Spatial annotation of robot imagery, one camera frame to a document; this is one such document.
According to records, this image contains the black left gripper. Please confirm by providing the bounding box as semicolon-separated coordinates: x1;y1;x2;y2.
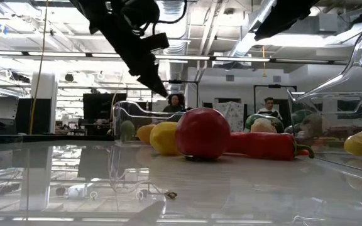
104;21;171;99

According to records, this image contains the orange mango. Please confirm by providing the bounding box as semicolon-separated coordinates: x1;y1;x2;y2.
136;124;156;145

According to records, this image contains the green leafy vegetable toy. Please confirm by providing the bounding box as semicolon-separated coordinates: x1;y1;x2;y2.
119;120;136;143

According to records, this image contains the yellow lemon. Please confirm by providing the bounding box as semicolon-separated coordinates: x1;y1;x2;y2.
149;121;182;156

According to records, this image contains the red apple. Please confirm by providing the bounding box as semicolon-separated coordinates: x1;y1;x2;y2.
174;107;231;160

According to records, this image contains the green bell pepper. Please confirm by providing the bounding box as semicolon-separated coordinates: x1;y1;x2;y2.
243;113;285;134

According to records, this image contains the white garlic bulb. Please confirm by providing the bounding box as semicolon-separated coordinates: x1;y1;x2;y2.
250;117;278;134

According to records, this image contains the bright red chili pepper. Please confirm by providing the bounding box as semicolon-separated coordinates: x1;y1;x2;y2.
226;131;315;161

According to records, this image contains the person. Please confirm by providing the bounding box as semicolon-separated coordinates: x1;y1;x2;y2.
256;97;283;121
162;93;187;114

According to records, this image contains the clear plastic basket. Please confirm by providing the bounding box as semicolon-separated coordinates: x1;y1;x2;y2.
111;100;187;146
287;21;362;186

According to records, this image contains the black screen panel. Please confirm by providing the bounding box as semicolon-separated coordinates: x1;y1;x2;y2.
82;92;128;129

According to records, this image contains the white floral cloth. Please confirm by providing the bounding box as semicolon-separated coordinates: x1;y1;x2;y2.
214;100;245;133

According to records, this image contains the white pillar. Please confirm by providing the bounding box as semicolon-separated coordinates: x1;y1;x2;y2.
31;71;58;135

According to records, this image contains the black stand frame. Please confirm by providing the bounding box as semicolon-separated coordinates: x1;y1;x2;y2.
253;83;298;114
151;79;200;109

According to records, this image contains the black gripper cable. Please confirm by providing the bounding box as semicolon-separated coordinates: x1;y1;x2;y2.
151;0;189;36

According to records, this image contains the yellow hanging cable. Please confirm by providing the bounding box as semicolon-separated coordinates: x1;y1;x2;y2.
28;0;50;136

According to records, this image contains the black aluminium table frame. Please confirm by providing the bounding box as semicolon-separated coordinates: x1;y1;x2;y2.
0;134;118;144

